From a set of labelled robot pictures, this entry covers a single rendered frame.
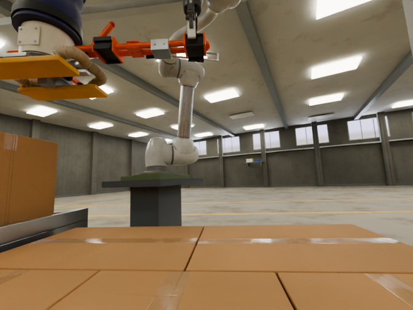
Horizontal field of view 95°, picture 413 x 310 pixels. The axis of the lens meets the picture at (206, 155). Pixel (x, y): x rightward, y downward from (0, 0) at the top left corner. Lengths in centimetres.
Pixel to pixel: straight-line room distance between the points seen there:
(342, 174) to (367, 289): 1317
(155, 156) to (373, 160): 1323
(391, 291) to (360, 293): 5
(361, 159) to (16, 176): 1375
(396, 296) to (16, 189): 116
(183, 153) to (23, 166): 85
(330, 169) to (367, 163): 180
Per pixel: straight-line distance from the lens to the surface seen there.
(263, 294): 42
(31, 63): 89
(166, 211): 133
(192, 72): 143
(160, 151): 137
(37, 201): 113
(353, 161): 1373
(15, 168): 107
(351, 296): 46
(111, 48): 91
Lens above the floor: 75
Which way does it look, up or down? 7 degrees up
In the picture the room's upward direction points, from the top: 2 degrees counter-clockwise
